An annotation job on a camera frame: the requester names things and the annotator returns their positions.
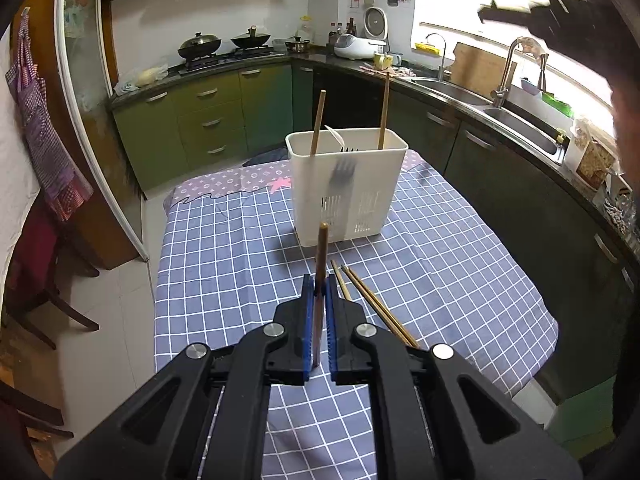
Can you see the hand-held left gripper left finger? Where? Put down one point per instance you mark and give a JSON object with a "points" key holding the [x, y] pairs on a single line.
{"points": [[308, 335]]}

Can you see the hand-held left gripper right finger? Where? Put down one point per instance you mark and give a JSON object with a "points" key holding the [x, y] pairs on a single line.
{"points": [[334, 335]]}

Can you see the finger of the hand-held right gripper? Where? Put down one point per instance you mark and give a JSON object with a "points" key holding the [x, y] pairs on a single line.
{"points": [[502, 12]]}

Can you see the row of wooden chopsticks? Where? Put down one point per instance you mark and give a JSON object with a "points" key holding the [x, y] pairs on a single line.
{"points": [[380, 310]]}

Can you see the dark wooden chopstick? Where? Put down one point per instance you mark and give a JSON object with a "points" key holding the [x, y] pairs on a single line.
{"points": [[322, 250]]}

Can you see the white plastic utensil holder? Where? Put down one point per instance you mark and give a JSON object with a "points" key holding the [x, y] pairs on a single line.
{"points": [[310, 195]]}

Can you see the light wooden chopstick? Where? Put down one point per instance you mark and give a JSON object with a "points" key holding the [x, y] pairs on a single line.
{"points": [[318, 120], [384, 110]]}

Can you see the dark blue plastic fork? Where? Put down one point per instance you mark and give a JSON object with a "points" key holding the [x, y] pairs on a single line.
{"points": [[343, 170]]}

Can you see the clear plastic spoon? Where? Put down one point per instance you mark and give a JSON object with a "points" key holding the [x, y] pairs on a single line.
{"points": [[335, 136]]}

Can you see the wooden cutting board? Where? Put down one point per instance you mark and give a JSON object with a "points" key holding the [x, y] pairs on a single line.
{"points": [[477, 70]]}

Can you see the tall steel faucet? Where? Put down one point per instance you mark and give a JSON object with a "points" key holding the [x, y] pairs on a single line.
{"points": [[502, 80]]}

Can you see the thin steel faucet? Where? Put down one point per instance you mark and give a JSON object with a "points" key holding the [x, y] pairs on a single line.
{"points": [[442, 60]]}

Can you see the green drain basket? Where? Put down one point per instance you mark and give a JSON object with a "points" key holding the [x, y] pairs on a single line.
{"points": [[550, 97]]}

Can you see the yellow sponge holder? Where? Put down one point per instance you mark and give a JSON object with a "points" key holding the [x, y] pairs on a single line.
{"points": [[427, 47]]}

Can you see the blue checkered tablecloth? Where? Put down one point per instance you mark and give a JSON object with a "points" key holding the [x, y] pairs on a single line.
{"points": [[225, 270]]}

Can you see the small white cup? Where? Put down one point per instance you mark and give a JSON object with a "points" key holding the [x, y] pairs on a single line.
{"points": [[396, 59]]}

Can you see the steel double sink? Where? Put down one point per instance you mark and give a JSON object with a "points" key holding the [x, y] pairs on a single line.
{"points": [[520, 127]]}

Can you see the yellow green cup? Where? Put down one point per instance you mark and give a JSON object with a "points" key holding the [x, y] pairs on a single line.
{"points": [[383, 61]]}

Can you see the clear food container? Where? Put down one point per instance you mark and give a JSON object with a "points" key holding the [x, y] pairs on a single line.
{"points": [[592, 157]]}

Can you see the white rice cooker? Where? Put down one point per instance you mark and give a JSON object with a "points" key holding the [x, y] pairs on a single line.
{"points": [[360, 42]]}

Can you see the dark sauce bottles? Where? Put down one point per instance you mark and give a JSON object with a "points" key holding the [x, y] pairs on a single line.
{"points": [[342, 30]]}

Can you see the pink patterned table cover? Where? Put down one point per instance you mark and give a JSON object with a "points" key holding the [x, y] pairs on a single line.
{"points": [[225, 182]]}

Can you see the dark floor mat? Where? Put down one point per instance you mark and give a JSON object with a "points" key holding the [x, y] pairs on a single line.
{"points": [[265, 156]]}

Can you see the cooking oil bottle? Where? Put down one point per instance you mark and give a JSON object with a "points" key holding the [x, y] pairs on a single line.
{"points": [[306, 30]]}

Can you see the small lidded pot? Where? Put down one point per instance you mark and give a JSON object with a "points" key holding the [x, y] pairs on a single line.
{"points": [[297, 45]]}

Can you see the green lower kitchen cabinets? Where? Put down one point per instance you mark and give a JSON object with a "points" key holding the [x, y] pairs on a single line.
{"points": [[225, 115]]}

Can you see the small black lidded wok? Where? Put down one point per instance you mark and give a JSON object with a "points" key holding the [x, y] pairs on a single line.
{"points": [[250, 39]]}

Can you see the red cushioned wooden chair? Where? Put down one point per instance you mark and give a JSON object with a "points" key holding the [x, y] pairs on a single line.
{"points": [[45, 260]]}

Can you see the gas stove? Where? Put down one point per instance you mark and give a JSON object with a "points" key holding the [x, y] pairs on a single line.
{"points": [[225, 59]]}

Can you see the crumpled plastic bag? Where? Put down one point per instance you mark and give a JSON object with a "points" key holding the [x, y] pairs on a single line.
{"points": [[142, 80]]}

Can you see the large black lidded wok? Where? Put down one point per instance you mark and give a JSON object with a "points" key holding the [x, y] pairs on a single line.
{"points": [[199, 45]]}

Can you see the purple checkered apron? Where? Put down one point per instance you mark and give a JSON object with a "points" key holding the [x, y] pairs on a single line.
{"points": [[45, 135]]}

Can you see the white hanging cloth sheet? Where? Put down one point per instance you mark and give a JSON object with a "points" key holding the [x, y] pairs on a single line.
{"points": [[12, 160]]}

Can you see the white sliding door frame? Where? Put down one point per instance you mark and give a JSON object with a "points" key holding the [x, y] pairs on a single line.
{"points": [[87, 110]]}

